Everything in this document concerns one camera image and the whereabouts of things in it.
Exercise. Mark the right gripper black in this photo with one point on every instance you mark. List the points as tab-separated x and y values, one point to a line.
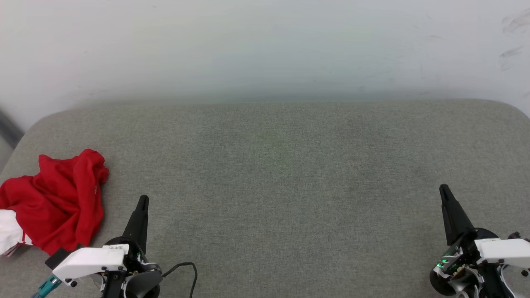
470	252

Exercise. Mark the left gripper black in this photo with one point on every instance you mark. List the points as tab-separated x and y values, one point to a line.
120	252

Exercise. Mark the red and white garment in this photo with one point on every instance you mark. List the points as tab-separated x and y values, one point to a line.
54	198

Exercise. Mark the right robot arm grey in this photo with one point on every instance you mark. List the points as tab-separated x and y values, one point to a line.
453	285

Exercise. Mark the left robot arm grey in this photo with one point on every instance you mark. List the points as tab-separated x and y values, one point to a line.
143	285

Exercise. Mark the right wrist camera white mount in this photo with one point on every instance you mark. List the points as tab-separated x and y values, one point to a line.
505	250

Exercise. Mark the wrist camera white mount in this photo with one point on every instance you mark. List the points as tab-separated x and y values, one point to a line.
505	250
87	263

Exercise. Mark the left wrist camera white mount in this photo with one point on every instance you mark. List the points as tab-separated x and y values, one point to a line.
87	263

